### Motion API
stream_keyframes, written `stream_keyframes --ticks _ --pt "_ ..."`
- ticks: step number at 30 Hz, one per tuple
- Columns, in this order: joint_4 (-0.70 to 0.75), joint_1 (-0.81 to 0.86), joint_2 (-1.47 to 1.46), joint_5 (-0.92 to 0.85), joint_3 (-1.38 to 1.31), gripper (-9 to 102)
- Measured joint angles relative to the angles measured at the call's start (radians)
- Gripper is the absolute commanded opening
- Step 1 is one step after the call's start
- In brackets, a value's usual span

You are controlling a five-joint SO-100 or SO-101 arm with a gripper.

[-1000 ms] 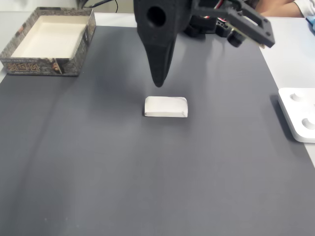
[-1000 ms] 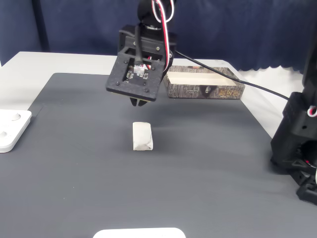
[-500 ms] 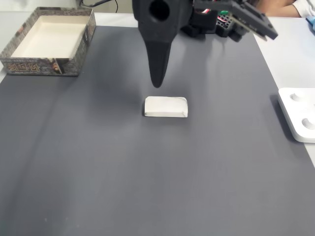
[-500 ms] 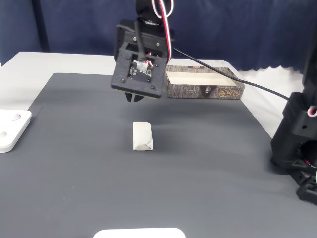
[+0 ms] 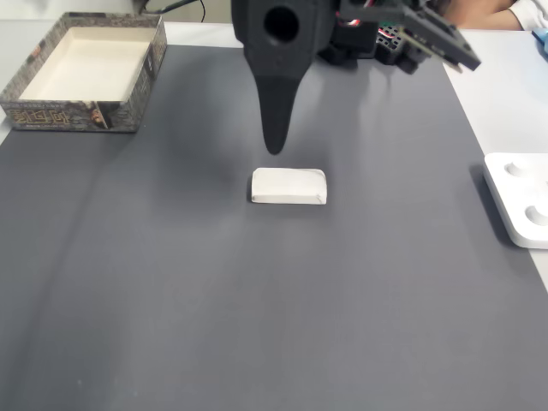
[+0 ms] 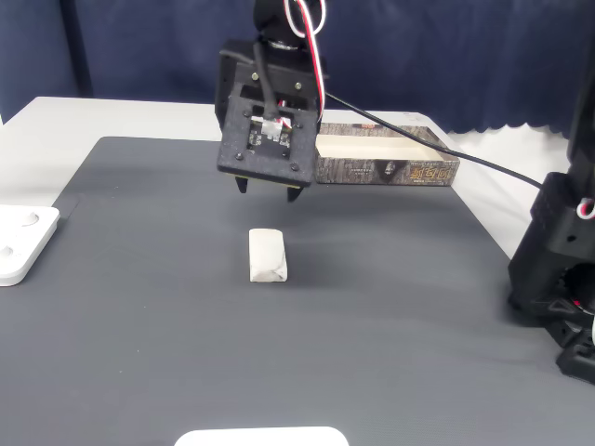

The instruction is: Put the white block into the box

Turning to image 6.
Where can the white block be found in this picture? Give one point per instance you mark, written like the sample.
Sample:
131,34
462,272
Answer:
267,255

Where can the patterned cardboard box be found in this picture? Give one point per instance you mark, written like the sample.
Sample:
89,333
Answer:
372,169

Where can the dark blue curtain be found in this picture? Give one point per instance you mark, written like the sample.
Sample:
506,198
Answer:
418,56

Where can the dark grey table mat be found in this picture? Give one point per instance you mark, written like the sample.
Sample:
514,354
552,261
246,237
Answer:
186,348

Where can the white tray with round recesses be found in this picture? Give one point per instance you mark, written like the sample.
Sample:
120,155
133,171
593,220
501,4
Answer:
28,246

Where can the flat white device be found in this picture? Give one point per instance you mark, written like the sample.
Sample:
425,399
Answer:
260,439

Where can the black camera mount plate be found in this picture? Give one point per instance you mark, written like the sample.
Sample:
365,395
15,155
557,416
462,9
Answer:
237,153

